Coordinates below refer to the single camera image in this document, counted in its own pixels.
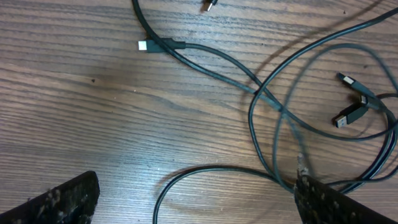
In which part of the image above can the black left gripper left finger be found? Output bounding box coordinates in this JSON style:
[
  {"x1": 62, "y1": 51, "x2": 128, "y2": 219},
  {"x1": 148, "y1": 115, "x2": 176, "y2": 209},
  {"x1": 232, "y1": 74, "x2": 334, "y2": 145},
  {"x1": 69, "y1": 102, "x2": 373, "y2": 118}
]
[{"x1": 1, "y1": 171, "x2": 100, "y2": 224}]

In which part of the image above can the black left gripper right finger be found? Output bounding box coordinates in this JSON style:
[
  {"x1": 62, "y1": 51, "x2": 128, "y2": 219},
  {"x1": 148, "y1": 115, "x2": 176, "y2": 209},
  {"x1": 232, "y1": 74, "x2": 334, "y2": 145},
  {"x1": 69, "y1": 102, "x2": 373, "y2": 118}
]
[{"x1": 294, "y1": 175, "x2": 395, "y2": 224}]

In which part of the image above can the black USB cable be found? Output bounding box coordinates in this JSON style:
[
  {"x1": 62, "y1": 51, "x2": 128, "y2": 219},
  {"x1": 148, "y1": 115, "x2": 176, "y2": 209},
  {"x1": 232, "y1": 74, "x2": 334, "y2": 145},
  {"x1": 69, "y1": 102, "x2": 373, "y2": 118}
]
[
  {"x1": 131, "y1": 0, "x2": 398, "y2": 224},
  {"x1": 248, "y1": 6, "x2": 398, "y2": 144}
]

